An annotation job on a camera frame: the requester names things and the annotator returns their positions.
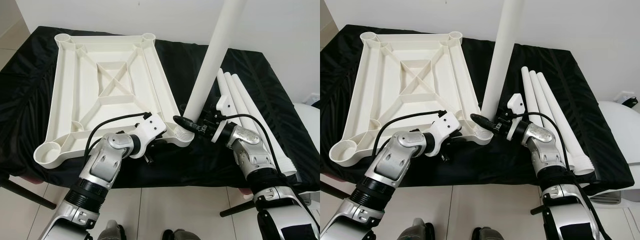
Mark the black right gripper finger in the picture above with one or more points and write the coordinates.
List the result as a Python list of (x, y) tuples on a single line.
[(484, 122), (186, 124)]

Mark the white plastic table top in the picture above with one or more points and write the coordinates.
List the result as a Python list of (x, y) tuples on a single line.
[(362, 95), (65, 100)]

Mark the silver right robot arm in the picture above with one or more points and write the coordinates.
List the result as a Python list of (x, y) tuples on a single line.
[(250, 145), (542, 145)]

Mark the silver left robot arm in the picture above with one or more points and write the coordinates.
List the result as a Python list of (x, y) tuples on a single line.
[(107, 165), (400, 160)]

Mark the black cloth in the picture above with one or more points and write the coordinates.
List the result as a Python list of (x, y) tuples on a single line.
[(575, 100), (20, 100)]

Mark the grey robot right foot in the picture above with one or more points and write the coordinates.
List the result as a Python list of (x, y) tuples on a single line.
[(182, 235), (489, 234)]

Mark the grey robot foot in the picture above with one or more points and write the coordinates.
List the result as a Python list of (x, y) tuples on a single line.
[(419, 230), (489, 234), (111, 231), (182, 235)]

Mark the grey robot left foot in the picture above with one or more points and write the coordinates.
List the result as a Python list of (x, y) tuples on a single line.
[(111, 231), (419, 230)]

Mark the black power plug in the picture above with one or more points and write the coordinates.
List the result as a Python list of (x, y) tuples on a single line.
[(632, 102)]

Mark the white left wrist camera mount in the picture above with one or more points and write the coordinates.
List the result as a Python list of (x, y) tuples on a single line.
[(445, 125), (150, 127)]

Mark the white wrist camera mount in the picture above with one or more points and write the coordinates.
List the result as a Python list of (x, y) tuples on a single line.
[(150, 127), (225, 102), (516, 102), (445, 125)]

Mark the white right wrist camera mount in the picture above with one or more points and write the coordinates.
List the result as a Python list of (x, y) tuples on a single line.
[(516, 102), (225, 102)]

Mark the white wall socket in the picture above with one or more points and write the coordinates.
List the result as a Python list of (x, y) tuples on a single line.
[(625, 95), (314, 98)]

